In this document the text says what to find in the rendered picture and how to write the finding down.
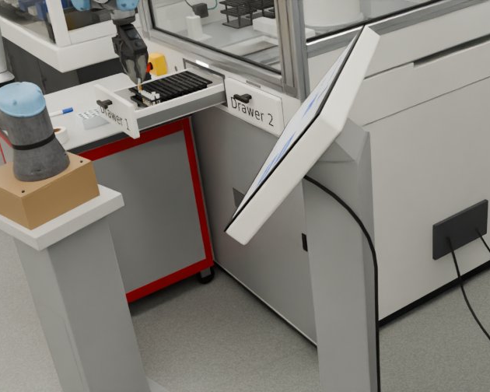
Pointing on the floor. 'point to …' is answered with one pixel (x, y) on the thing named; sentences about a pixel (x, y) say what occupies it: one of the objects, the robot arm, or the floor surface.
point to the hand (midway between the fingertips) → (139, 80)
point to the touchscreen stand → (342, 271)
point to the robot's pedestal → (82, 297)
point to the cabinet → (278, 261)
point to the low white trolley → (141, 190)
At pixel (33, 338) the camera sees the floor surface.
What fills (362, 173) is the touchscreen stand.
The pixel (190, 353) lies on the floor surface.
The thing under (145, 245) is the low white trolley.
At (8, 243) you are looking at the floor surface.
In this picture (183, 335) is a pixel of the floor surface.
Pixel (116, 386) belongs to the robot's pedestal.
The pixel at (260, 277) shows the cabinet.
